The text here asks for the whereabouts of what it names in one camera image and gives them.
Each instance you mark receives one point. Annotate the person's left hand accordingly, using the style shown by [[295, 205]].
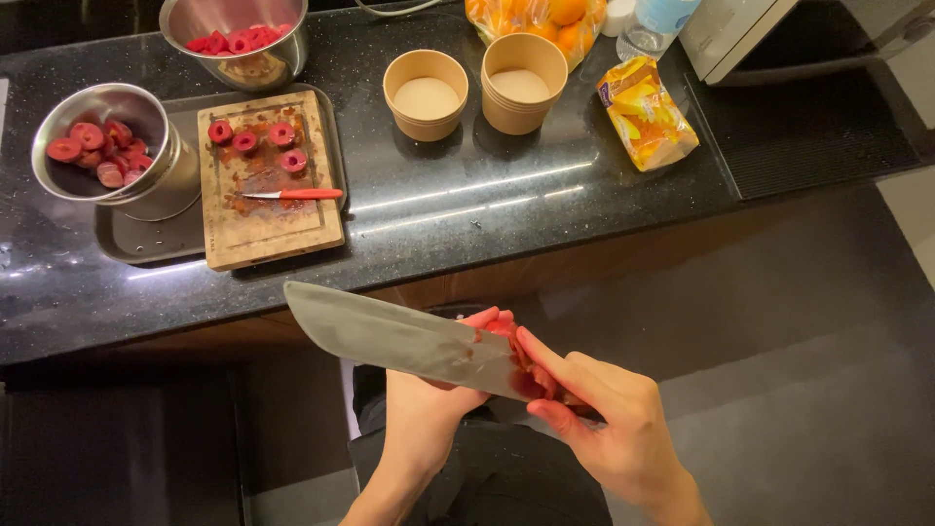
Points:
[[424, 409]]

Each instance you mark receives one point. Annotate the person's right hand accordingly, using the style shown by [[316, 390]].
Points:
[[621, 424]]

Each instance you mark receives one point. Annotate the person's left fingers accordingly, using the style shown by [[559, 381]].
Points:
[[488, 318]]

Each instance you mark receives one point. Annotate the red fruit piece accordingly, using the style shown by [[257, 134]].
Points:
[[522, 362]]

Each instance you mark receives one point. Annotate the large steel kitchen knife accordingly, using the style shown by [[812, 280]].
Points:
[[409, 342]]

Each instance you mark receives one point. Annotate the person's dark clothing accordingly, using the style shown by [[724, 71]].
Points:
[[497, 475]]

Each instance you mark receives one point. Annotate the short brown paper bowl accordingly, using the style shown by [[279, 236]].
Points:
[[426, 95]]

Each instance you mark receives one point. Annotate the stack of brown paper bowls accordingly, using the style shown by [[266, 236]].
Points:
[[523, 84]]

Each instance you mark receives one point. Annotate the red fruit half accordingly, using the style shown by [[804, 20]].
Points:
[[281, 134], [220, 131], [293, 160], [245, 141]]

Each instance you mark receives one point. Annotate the yellow snack packet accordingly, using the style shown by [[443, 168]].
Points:
[[646, 117]]

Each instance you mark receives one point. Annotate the wooden cutting board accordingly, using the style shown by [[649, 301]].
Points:
[[267, 182]]

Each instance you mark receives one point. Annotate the bag of oranges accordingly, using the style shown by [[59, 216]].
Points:
[[544, 25]]

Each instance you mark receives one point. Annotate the white cup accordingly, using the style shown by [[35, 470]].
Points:
[[619, 16]]

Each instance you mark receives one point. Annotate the clear plastic water bottle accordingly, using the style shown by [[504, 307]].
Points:
[[650, 25]]

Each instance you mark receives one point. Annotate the dark metal tray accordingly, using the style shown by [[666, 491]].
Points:
[[153, 234]]

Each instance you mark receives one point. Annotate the steel mixing bowl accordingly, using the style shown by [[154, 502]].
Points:
[[248, 51]]

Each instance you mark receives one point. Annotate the heap of red fruit chunks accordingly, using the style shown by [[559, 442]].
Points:
[[234, 40]]

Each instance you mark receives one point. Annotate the tall steel pot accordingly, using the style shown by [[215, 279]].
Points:
[[124, 157]]

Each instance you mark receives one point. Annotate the white appliance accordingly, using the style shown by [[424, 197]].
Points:
[[774, 33]]

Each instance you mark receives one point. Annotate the pile of red fruit slices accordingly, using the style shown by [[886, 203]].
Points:
[[102, 150]]

